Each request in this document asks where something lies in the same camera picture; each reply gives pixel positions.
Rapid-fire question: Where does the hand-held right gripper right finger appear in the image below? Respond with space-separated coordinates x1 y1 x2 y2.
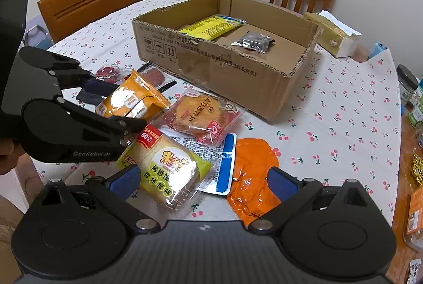
248 166 381 233

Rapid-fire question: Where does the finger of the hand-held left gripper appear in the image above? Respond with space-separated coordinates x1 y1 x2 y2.
46 53 119 105
62 101 148 146

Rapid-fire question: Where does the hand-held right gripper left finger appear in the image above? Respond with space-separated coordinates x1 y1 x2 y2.
39 164 160 233

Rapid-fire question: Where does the small dark red packet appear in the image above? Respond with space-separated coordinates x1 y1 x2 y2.
95 65 133 84

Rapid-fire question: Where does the orange white snack bag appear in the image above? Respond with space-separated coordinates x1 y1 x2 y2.
95 69 172 126

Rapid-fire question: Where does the plain orange packet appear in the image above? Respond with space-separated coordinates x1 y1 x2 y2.
227 138 281 225

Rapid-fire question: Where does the yellow green bread packet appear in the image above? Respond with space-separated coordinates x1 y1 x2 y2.
117 128 215 211

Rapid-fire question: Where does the clear packet with red slice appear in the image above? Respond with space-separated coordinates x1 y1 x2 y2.
137 62 177 93

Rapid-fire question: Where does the blue white printed packet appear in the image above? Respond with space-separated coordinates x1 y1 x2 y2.
172 133 238 196

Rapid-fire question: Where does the white grey snack packet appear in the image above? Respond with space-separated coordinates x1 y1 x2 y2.
150 87 247 146

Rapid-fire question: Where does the brown cardboard box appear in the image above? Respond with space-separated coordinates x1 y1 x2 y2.
131 0 323 122

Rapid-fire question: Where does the person's left hand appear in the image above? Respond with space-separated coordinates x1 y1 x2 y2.
0 139 25 176

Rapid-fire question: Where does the cherry print tablecloth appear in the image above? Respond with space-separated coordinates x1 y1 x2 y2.
46 0 405 238

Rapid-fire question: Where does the grey blue stool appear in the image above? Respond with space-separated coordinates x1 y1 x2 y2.
23 14 55 48

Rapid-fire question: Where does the brown cardboard carton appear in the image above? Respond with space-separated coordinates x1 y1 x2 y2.
0 195 26 284

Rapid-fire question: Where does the yellow snack packet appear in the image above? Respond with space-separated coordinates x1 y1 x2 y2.
178 14 243 40

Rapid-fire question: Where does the gold ornament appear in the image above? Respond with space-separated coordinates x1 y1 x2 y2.
410 153 423 187

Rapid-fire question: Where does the orange labelled packet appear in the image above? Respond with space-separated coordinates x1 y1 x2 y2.
405 185 423 251

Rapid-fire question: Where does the silver dark snack packet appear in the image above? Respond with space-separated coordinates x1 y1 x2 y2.
231 31 276 53

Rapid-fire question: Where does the green lid jar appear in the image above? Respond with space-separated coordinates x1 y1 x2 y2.
408 79 423 133

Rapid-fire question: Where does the gold tissue box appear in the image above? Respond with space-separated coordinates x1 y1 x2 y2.
303 10 362 58

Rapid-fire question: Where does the dark lid glass jar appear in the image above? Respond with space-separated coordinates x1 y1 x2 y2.
395 65 421 107

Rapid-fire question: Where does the light blue box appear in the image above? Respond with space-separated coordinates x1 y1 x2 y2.
368 42 389 61

